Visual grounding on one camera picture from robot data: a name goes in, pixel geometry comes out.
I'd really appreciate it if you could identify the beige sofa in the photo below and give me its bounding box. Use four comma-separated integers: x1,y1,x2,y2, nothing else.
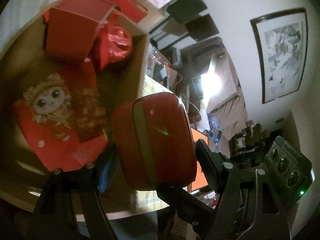
180,37,248,140

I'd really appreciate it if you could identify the red gift box with handle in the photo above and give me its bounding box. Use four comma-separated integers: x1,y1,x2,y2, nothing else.
92,0,148,23

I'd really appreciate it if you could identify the blue toy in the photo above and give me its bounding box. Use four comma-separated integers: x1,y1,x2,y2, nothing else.
206,114,223,143

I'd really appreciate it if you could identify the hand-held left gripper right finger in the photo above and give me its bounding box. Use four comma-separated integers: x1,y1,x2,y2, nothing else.
192,139,293,240

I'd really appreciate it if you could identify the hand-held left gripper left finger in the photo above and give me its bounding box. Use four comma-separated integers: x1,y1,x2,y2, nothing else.
27,150,121,240

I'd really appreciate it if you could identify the red gift carton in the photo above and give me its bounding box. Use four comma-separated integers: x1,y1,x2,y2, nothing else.
72,60,109,143

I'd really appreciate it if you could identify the large brown carton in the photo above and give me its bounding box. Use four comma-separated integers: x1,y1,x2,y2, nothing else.
135,0,172,28

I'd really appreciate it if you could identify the dark red cube gift box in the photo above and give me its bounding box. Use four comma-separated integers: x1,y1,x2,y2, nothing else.
43,0,120,62

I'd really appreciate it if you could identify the framed ink painting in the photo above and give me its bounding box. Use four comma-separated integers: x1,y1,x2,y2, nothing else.
250,7,308,104

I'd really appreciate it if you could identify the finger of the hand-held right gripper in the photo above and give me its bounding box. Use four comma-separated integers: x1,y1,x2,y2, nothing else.
156,184,218,228

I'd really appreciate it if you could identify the red rounded tin box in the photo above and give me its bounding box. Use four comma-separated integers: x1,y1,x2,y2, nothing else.
112,92,197,190

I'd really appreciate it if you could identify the red cartoon print box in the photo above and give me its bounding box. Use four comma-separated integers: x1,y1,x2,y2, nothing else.
11,62,110,173

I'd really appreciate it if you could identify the brown cardboard box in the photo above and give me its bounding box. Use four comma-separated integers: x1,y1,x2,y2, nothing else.
0,12,150,213

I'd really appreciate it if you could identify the shiny red foil bag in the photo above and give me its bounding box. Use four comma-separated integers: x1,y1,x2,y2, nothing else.
91,25,133,70

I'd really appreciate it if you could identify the bright lamp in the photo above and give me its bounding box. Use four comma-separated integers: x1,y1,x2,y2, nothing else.
195,55,225,100

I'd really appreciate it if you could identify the orange fruit box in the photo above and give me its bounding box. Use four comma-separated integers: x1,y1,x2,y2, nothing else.
190,127,213,193

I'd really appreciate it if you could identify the dark cluttered shelf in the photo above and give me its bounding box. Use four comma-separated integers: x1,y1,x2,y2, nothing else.
229,121,275,167

